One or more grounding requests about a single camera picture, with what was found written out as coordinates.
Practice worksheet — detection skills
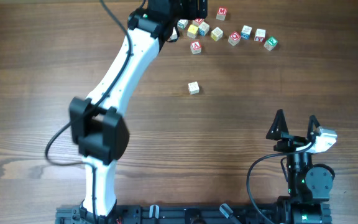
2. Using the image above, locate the red X letter block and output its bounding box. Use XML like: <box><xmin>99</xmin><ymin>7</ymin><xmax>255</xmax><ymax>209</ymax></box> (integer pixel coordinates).
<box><xmin>254</xmin><ymin>29</ymin><xmax>266</xmax><ymax>42</ymax></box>

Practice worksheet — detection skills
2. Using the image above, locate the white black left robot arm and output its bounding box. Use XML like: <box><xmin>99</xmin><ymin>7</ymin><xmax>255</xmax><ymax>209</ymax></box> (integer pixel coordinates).
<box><xmin>69</xmin><ymin>0</ymin><xmax>208</xmax><ymax>223</ymax></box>

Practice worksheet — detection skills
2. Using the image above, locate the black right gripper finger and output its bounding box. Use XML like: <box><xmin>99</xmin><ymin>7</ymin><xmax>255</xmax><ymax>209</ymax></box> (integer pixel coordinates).
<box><xmin>266</xmin><ymin>109</ymin><xmax>289</xmax><ymax>140</ymax></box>
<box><xmin>306</xmin><ymin>115</ymin><xmax>320</xmax><ymax>141</ymax></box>

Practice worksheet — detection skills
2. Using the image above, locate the red A letter block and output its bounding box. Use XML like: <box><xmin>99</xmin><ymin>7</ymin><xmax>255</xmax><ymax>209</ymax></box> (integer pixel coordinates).
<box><xmin>190</xmin><ymin>40</ymin><xmax>202</xmax><ymax>55</ymax></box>

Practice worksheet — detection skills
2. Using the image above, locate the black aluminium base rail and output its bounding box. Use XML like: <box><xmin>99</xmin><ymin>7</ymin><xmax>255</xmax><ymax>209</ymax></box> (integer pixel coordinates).
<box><xmin>55</xmin><ymin>203</ymin><xmax>333</xmax><ymax>224</ymax></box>

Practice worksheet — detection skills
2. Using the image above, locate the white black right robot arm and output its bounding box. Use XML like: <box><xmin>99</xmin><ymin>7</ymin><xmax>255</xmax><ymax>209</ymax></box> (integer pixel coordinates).
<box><xmin>266</xmin><ymin>109</ymin><xmax>337</xmax><ymax>224</ymax></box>

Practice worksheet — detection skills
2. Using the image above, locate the blue edged picture block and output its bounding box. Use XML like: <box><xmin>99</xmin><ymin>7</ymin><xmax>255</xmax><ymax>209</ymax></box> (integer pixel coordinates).
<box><xmin>198</xmin><ymin>21</ymin><xmax>210</xmax><ymax>36</ymax></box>

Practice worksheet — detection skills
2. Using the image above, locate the yellow wooden block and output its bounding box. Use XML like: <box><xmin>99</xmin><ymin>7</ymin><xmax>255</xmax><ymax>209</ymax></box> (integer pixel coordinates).
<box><xmin>187</xmin><ymin>24</ymin><xmax>198</xmax><ymax>39</ymax></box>

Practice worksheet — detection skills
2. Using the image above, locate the blue edged wooden block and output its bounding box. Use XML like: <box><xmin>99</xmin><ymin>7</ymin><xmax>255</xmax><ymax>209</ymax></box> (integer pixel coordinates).
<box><xmin>241</xmin><ymin>25</ymin><xmax>252</xmax><ymax>39</ymax></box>

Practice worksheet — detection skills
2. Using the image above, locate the green E letter block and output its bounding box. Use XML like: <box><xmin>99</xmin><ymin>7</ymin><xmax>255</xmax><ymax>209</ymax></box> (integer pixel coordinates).
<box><xmin>264</xmin><ymin>36</ymin><xmax>278</xmax><ymax>51</ymax></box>

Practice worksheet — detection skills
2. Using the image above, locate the red Q letter block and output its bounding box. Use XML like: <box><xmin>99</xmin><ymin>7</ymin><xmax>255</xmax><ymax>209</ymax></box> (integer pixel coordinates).
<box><xmin>228</xmin><ymin>32</ymin><xmax>241</xmax><ymax>46</ymax></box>

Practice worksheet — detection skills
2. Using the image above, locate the green edged picture block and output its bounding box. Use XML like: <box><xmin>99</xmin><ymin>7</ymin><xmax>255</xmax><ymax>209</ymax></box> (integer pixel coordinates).
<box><xmin>177</xmin><ymin>19</ymin><xmax>188</xmax><ymax>29</ymax></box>

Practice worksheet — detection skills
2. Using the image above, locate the red W letter block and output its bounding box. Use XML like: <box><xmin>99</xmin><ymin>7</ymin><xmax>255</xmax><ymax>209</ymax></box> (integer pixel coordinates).
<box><xmin>192</xmin><ymin>19</ymin><xmax>204</xmax><ymax>27</ymax></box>

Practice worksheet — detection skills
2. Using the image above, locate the red M letter block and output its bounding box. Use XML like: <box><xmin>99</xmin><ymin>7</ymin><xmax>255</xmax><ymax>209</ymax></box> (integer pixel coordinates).
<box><xmin>216</xmin><ymin>7</ymin><xmax>227</xmax><ymax>21</ymax></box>

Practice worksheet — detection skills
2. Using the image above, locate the yellow edged B block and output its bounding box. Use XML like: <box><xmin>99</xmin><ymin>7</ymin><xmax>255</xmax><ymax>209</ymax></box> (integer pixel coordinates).
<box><xmin>211</xmin><ymin>27</ymin><xmax>223</xmax><ymax>42</ymax></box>

